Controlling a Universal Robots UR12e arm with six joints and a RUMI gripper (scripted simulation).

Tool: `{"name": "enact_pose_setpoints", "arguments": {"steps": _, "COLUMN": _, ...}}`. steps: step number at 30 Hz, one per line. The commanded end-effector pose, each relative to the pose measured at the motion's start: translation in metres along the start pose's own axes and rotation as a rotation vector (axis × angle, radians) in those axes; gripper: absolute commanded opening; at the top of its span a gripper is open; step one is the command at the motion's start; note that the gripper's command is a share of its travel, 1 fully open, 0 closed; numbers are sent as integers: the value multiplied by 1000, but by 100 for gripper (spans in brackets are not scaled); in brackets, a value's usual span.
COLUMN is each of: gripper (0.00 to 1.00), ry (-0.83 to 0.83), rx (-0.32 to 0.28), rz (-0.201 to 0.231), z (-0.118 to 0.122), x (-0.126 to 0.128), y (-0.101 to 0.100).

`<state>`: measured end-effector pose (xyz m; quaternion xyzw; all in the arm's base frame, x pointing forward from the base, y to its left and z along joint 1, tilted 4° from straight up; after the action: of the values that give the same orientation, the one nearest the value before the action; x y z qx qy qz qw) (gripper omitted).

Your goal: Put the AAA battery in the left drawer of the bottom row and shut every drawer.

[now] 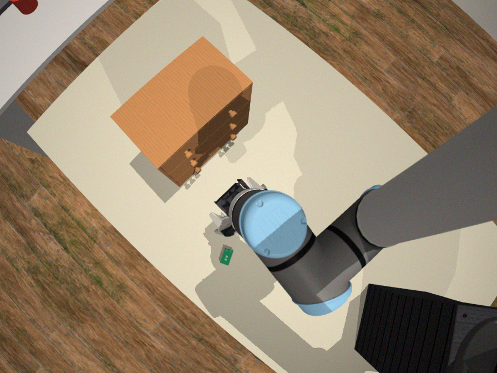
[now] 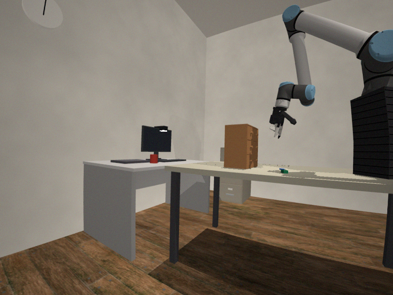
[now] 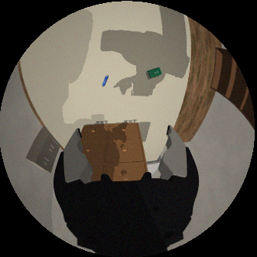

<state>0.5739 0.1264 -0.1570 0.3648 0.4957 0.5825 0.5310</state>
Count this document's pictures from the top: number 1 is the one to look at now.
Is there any brown wooden chest of drawers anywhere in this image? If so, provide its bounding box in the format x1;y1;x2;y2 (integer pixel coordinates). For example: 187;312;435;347
110;36;253;187

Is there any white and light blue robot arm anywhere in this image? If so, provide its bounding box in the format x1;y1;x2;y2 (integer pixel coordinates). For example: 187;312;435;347
229;105;497;373

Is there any brown wooden drawer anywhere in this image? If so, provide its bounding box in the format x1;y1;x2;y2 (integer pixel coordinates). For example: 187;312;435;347
213;115;247;153
207;86;250;134
210;102;249;145
161;127;207;174
169;138;210;180
176;148;212;185

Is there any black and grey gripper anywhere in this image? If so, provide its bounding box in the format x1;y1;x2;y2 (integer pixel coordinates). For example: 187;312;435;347
210;177;268;237

